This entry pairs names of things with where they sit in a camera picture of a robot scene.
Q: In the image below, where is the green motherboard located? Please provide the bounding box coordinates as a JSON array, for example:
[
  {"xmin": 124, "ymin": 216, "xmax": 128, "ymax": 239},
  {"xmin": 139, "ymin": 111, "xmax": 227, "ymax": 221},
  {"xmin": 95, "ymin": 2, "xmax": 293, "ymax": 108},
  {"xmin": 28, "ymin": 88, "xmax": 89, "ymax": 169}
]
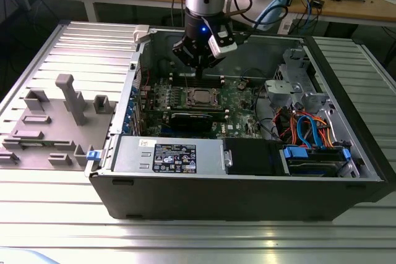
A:
[{"xmin": 138, "ymin": 75, "xmax": 267, "ymax": 140}]

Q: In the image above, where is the thin red wire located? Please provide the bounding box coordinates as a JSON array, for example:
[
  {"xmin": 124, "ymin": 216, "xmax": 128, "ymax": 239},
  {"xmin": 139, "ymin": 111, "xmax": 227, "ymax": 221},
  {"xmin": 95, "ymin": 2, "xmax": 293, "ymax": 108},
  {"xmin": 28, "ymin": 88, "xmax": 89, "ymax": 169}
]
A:
[{"xmin": 138, "ymin": 59, "xmax": 152, "ymax": 90}]

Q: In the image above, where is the grey power supply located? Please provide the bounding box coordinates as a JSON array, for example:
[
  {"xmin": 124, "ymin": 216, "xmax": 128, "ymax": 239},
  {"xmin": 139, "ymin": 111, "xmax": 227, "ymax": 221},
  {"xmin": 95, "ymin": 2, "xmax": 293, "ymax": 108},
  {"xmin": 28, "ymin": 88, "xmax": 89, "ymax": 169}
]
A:
[{"xmin": 113, "ymin": 136, "xmax": 225, "ymax": 174}]

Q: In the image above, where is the grey parts rack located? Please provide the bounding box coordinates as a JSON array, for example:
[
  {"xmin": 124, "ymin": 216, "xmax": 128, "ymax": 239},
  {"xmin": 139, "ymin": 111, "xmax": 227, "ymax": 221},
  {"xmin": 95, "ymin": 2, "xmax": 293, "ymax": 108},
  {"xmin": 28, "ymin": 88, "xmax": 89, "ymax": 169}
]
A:
[{"xmin": 0, "ymin": 74, "xmax": 120, "ymax": 172}]

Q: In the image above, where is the hard disk in blue carrier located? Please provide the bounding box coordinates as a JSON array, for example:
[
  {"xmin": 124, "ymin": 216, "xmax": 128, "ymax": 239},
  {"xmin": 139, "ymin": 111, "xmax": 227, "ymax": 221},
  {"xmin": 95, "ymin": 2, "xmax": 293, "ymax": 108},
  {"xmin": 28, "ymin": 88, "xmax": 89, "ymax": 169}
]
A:
[{"xmin": 279, "ymin": 143, "xmax": 353, "ymax": 179}]

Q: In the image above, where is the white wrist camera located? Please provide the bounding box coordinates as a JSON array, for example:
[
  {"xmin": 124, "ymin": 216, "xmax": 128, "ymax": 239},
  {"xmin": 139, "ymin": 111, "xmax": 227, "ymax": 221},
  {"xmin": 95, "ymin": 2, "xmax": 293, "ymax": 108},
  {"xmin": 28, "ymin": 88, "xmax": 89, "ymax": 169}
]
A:
[{"xmin": 207, "ymin": 25, "xmax": 238, "ymax": 59}]

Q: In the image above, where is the CPU socket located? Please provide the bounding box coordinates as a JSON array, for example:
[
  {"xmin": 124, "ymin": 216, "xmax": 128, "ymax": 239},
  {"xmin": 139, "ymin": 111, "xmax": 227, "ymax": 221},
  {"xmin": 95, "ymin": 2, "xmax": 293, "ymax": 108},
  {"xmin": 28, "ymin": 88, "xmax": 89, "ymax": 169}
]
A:
[{"xmin": 183, "ymin": 86, "xmax": 222, "ymax": 108}]

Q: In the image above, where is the orange wire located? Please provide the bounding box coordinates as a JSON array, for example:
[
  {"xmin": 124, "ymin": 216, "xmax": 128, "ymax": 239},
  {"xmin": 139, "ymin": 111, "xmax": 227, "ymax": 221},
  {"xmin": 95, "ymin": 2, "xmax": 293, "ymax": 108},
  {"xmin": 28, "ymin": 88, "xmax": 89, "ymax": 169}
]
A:
[{"xmin": 309, "ymin": 116, "xmax": 335, "ymax": 150}]

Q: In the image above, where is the RAM slot with white clips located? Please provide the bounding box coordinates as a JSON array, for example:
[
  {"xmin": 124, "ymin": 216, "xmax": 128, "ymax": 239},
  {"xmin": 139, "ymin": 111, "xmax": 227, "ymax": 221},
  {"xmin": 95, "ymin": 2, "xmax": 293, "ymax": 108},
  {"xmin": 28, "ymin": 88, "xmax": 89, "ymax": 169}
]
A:
[
  {"xmin": 171, "ymin": 79, "xmax": 225, "ymax": 85},
  {"xmin": 170, "ymin": 74, "xmax": 224, "ymax": 80}
]

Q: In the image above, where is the black open PC case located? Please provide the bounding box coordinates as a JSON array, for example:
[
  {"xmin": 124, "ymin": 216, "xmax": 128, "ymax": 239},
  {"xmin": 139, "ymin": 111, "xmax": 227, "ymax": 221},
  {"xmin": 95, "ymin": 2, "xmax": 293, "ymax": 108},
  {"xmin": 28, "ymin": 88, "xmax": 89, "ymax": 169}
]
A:
[{"xmin": 85, "ymin": 24, "xmax": 391, "ymax": 222}]

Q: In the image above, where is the silver drive cage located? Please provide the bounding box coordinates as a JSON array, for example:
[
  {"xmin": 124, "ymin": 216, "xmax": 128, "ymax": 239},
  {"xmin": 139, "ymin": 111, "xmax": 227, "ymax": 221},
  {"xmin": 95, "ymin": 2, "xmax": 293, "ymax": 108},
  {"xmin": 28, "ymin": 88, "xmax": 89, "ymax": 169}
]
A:
[{"xmin": 264, "ymin": 46, "xmax": 338, "ymax": 122}]

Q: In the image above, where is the blue wire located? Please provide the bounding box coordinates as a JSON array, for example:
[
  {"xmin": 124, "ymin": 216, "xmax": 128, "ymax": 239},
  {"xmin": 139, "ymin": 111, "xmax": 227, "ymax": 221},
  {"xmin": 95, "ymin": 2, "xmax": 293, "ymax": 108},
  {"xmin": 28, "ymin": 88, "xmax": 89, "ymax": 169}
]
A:
[{"xmin": 295, "ymin": 114, "xmax": 320, "ymax": 151}]

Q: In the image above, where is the grey case latch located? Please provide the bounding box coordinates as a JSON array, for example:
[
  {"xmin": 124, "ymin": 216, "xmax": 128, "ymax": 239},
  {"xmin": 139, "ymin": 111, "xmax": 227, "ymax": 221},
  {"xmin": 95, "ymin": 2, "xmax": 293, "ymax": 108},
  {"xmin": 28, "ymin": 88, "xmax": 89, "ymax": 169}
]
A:
[{"xmin": 132, "ymin": 24, "xmax": 152, "ymax": 45}]

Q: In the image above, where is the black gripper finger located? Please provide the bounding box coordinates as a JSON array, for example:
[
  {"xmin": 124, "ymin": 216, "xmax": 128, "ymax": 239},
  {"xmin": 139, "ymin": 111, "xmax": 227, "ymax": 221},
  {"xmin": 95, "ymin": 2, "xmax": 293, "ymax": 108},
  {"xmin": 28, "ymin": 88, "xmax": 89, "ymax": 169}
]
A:
[
  {"xmin": 199, "ymin": 45, "xmax": 225, "ymax": 80},
  {"xmin": 172, "ymin": 38, "xmax": 201, "ymax": 80}
]

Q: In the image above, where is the metal socket cover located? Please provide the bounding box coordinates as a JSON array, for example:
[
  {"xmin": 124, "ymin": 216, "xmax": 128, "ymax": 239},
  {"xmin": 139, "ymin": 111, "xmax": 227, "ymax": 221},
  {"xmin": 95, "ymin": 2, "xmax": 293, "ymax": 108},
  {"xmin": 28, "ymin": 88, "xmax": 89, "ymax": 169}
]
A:
[{"xmin": 185, "ymin": 87, "xmax": 221, "ymax": 106}]

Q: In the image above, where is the black drive bay cover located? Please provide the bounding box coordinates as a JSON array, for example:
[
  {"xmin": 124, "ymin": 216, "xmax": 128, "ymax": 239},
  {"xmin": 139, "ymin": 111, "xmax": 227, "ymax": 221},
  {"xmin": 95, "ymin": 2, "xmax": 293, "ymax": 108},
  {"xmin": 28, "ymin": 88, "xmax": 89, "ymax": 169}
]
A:
[{"xmin": 222, "ymin": 137, "xmax": 291, "ymax": 177}]

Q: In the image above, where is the graphics card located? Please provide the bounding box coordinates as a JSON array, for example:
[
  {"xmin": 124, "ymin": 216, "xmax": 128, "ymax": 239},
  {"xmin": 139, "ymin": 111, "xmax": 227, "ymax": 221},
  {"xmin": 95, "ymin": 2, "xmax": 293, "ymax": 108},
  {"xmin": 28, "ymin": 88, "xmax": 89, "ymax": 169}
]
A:
[{"xmin": 168, "ymin": 111, "xmax": 215, "ymax": 133}]

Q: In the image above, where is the green RAM stick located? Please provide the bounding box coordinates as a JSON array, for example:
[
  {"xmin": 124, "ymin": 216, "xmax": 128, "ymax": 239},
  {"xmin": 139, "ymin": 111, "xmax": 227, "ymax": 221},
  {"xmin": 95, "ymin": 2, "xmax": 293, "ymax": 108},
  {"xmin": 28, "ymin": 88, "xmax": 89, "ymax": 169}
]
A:
[{"xmin": 18, "ymin": 140, "xmax": 56, "ymax": 148}]

